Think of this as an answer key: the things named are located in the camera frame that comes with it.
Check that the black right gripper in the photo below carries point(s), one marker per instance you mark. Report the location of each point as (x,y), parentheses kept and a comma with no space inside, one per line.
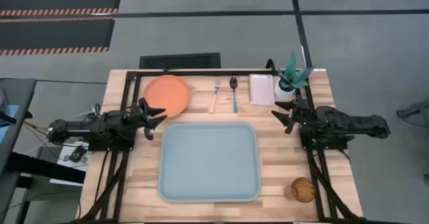
(301,116)

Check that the amber plastic cup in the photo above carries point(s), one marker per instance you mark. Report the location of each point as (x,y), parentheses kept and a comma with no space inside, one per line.
(302,190)

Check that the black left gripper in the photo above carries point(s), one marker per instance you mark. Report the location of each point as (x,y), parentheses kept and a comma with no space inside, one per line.
(137,116)

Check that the black floor vent grille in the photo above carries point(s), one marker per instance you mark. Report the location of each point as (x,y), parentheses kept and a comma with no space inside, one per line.
(179,61)

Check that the white paper sheet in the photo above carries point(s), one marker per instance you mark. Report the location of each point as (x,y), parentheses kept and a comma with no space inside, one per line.
(63,155)

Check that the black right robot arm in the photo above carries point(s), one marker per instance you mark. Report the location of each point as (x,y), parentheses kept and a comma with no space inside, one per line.
(352,123)

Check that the black bench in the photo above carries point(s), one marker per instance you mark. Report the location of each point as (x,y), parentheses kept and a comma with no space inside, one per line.
(43,167)

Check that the orange plastic plate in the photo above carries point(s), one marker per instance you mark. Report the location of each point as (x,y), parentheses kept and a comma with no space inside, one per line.
(167,93)

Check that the black handheld device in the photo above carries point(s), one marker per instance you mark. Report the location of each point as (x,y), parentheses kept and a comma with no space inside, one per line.
(77,153)

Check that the grey side desk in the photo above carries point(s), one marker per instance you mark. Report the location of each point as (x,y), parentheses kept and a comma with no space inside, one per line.
(15,93)

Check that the green plant in white pot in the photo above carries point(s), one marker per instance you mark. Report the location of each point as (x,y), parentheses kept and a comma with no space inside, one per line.
(290,80)

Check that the grey-blue plastic tray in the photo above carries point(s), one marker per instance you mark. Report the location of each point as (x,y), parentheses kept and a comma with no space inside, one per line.
(209,163)

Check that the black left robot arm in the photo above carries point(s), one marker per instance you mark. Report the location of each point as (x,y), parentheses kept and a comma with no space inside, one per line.
(83,126)

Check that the black aluminium table frame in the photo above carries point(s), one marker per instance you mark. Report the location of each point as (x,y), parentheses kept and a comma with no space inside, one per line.
(201,73)

